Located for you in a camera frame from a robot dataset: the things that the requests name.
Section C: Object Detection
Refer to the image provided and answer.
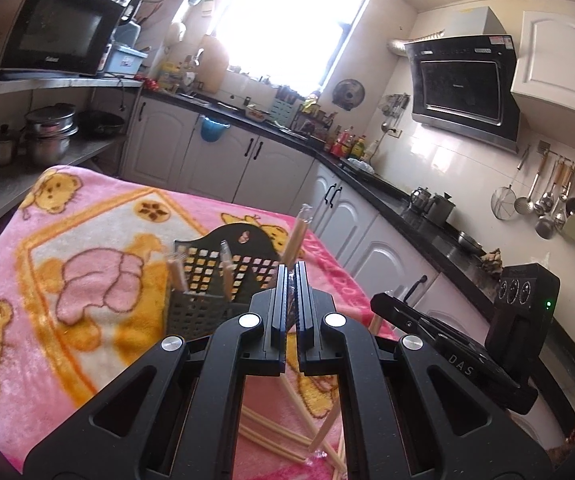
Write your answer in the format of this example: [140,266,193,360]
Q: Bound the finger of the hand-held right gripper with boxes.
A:
[370,292,468,356]

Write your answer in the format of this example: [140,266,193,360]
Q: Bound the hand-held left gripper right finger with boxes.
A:
[295,260,553,480]

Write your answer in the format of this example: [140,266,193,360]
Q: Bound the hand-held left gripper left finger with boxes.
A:
[24,262,291,480]

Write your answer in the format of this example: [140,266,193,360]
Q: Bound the plastic-wrapped chopstick pair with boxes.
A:
[218,240,235,302]
[278,203,314,331]

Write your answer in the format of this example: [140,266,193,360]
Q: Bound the black plastic utensil basket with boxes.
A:
[166,223,293,341]

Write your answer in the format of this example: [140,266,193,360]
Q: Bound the bundle of bare chopsticks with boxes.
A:
[167,254,189,294]

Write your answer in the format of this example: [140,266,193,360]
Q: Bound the group of wooden chopsticks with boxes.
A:
[240,375,348,480]

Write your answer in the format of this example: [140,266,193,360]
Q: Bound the steel bowl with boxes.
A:
[457,230,483,253]

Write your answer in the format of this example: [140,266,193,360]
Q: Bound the black countertop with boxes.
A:
[142,87,575,386]

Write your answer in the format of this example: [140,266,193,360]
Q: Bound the steel kettle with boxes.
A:
[426,192,455,226]

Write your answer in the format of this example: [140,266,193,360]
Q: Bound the row of hanging ladles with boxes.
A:
[515,155,575,243]

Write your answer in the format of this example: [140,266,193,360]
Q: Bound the group of sauce bottles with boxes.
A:
[325,125,381,161]

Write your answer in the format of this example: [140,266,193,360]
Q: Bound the blue hanging bin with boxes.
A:
[200,115,231,143]

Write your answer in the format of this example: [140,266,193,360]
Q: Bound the pink printed blanket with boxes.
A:
[0,165,403,480]

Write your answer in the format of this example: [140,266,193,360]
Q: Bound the teal knife block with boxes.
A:
[271,87,301,123]

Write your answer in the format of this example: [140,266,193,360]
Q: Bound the black range hood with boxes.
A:
[405,7,521,153]

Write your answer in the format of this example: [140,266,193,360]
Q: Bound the beige cutting board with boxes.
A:
[198,35,229,95]

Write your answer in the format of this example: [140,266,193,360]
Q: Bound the black wok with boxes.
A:
[78,110,125,138]

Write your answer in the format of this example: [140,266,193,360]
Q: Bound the white upper cabinet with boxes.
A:
[511,10,575,123]

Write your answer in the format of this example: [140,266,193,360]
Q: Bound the stacked steel pots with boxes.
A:
[23,103,79,167]

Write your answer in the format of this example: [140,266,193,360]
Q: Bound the kitchen window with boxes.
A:
[212,0,375,93]

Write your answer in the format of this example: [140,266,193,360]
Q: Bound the blue plastic bin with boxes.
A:
[103,42,149,75]

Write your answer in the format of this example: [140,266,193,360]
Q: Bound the small steel pot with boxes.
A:
[0,125,18,166]

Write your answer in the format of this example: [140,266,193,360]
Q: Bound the metal shelf rack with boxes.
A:
[0,72,143,241]

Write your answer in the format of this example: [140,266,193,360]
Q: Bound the black blender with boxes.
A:
[110,0,143,48]

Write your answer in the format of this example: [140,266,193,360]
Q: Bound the black microwave oven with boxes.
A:
[0,0,127,78]

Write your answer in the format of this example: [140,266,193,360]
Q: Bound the silver exhaust duct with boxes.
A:
[386,35,443,58]

